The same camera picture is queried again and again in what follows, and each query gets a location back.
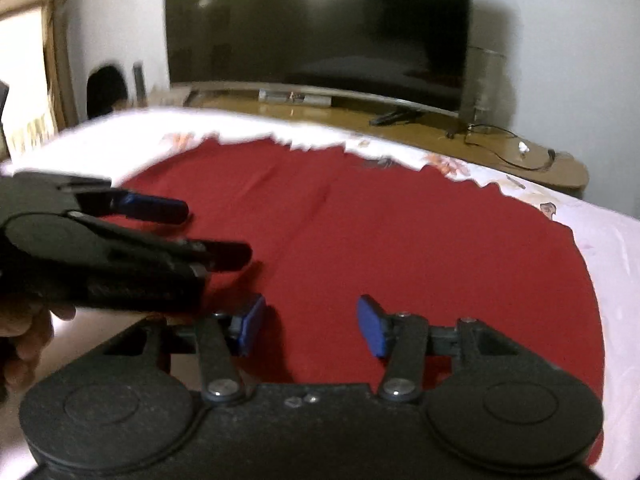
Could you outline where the floral white bedsheet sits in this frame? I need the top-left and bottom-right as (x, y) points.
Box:
(0, 107), (640, 480)

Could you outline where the wooden television stand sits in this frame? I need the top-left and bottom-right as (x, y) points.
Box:
(150, 87), (591, 196)

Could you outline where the wooden framed board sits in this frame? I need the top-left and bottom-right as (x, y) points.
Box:
(0, 0), (77, 161)

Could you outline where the person's left hand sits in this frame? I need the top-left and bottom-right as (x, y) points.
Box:
(0, 295), (77, 392)

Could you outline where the black flat television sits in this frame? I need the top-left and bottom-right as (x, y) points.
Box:
(164, 0), (473, 127)

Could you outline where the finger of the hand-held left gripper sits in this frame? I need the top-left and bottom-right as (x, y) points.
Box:
(70, 211), (253, 274)
(60, 182), (191, 226)

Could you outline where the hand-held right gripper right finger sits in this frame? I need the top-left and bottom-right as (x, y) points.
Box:
(356, 294), (546, 403)

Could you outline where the dark rounded object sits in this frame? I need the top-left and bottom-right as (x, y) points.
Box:
(86, 64), (128, 120)

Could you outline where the red knit sweater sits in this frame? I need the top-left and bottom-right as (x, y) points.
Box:
(107, 137), (606, 466)

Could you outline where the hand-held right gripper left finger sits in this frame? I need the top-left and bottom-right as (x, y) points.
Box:
(102, 294), (268, 406)

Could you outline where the black cable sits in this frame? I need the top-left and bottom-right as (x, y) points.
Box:
(445, 122), (557, 172)

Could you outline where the silver set-top box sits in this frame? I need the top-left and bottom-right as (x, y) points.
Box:
(258, 89), (333, 108)

